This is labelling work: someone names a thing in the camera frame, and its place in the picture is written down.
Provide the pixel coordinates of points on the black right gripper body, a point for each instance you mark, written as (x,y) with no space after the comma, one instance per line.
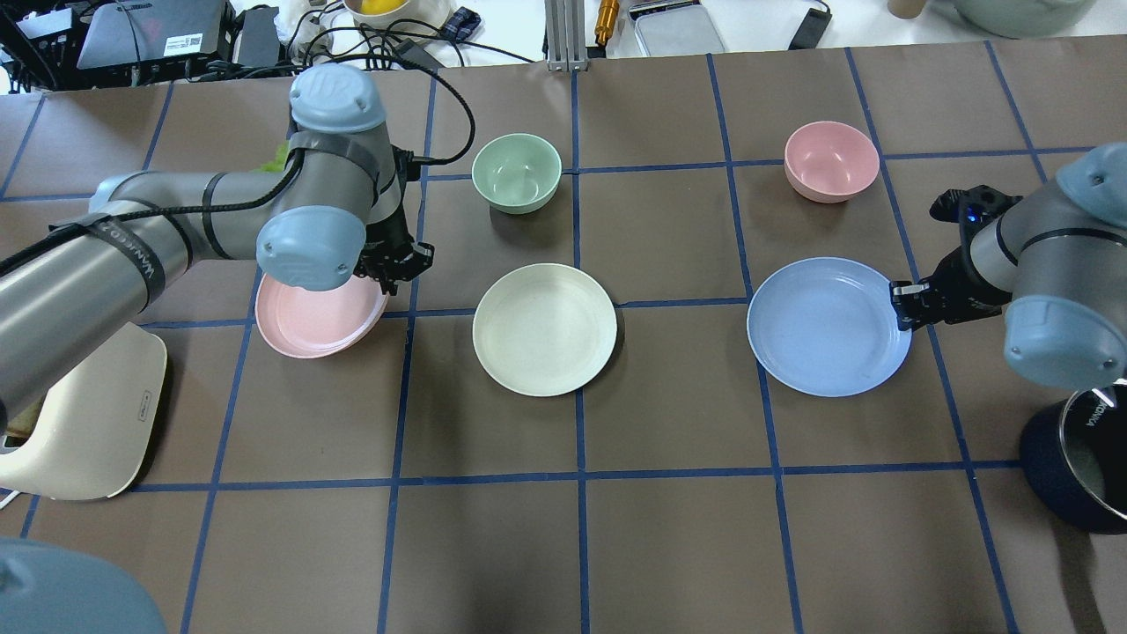
(955,280)

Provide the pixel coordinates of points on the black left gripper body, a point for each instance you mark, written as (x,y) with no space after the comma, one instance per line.
(388,244)

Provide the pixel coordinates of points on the pink plate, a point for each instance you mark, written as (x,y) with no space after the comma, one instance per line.
(299,323)

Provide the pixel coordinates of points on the blue plate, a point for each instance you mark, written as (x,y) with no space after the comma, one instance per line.
(825,326)

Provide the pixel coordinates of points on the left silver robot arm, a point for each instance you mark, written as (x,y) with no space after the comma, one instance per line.
(334,212)

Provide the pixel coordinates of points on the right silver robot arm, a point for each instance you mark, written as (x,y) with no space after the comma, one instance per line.
(1052,263)

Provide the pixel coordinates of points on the green lettuce leaf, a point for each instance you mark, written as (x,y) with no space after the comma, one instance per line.
(279,162)

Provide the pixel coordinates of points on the green bowl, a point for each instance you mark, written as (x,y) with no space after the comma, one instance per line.
(518,173)

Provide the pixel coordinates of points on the cream white plate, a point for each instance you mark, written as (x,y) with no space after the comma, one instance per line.
(544,329)

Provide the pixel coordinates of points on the pink bowl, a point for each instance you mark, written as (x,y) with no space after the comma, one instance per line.
(830,162)

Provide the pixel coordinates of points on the dark blue pot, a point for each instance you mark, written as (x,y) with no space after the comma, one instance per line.
(1073,455)

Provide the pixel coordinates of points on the beige bowl with toys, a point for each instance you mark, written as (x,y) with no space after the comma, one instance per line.
(400,15)

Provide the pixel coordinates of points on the yellow toy fruit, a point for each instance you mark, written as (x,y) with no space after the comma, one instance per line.
(380,7)

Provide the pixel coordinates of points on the black power adapter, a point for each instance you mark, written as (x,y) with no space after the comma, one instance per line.
(811,29)

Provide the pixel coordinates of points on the orange metal cylinder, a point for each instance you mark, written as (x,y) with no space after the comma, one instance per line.
(605,21)

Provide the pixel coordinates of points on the black computer box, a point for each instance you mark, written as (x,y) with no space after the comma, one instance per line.
(126,34)

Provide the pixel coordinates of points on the white toaster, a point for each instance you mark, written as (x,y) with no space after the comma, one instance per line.
(87,437)

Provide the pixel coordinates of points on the aluminium frame post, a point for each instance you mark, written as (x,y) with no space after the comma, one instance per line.
(566,35)

